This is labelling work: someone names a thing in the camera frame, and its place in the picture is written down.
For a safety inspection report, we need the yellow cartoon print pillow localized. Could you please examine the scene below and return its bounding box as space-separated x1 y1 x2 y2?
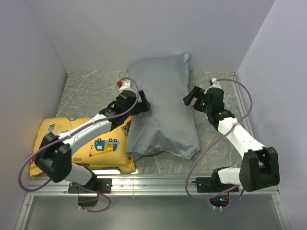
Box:
34 116 136 173

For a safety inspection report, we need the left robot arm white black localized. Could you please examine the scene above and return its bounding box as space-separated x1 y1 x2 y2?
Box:
35 90 150 193

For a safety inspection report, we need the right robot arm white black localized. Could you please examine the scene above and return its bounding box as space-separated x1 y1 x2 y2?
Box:
183 86 280 192

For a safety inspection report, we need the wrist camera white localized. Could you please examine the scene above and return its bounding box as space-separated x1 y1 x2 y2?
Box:
117 80 133 93
209 78 221 89

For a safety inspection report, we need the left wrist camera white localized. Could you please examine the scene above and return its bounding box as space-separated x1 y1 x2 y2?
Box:
117 80 133 93

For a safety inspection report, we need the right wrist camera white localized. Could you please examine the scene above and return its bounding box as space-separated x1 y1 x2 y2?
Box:
209 78 221 89

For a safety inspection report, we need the purple cable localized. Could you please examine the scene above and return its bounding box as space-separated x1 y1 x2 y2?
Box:
185 79 253 210
18 77 140 213

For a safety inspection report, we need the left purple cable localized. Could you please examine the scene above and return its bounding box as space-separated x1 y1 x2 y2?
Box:
18 77 140 213

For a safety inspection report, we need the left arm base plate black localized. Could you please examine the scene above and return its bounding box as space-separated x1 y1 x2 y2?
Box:
68 178 112 194

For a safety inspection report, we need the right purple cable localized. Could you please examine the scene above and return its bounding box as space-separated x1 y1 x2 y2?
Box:
185 79 253 210

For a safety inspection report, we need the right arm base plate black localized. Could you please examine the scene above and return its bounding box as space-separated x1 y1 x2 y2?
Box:
193 177 239 193

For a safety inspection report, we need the aluminium front rail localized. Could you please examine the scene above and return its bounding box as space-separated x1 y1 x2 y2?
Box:
16 174 290 230

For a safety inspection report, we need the grey pillowcase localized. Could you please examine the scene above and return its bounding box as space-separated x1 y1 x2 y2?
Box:
126 53 200 161

